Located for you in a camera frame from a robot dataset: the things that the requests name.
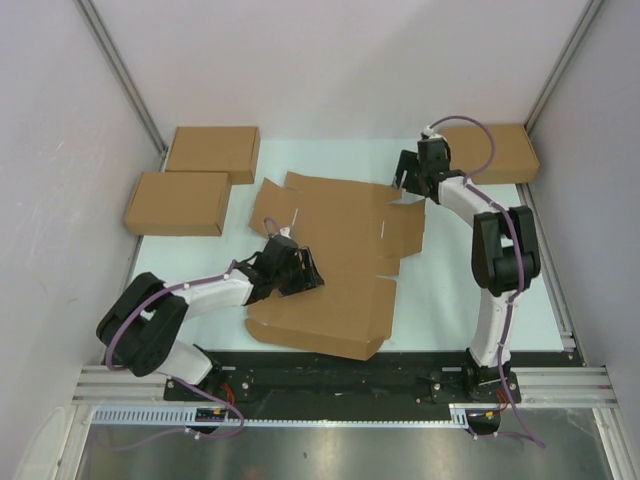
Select cardboard box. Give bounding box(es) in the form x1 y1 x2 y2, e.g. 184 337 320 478
124 172 231 237
440 124 540 185
165 126 261 185
245 172 426 361

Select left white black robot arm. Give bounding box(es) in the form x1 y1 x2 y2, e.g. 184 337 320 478
96 233 324 400

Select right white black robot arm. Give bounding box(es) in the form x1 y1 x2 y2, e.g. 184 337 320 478
392 133 541 401

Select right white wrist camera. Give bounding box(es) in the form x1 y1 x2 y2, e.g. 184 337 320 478
421 126 443 140

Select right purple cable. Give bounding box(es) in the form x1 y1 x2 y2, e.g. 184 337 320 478
429 114 546 449

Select purple cable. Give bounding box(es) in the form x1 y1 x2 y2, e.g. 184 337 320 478
429 114 546 449
94 215 291 451

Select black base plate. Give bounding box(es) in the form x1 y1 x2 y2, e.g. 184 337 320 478
102 349 584 404

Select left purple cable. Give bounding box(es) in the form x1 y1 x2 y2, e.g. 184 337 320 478
94 215 291 451

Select white slotted cable duct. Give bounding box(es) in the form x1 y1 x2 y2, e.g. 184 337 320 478
92 405 468 429

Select right aluminium corner post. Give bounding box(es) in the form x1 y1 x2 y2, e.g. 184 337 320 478
524 0 608 135

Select aluminium corner post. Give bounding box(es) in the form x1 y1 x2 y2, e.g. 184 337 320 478
524 0 608 135
74 0 168 157

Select left aluminium corner post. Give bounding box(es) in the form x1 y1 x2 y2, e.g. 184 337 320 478
74 0 168 157

